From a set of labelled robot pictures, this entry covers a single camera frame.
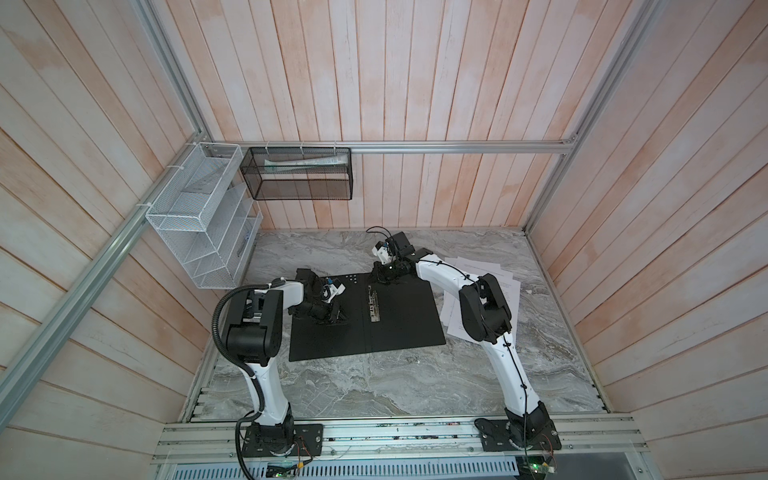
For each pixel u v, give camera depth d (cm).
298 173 105
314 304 84
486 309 63
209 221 68
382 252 96
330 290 90
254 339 52
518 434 65
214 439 75
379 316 96
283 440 67
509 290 104
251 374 54
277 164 90
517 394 64
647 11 68
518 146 95
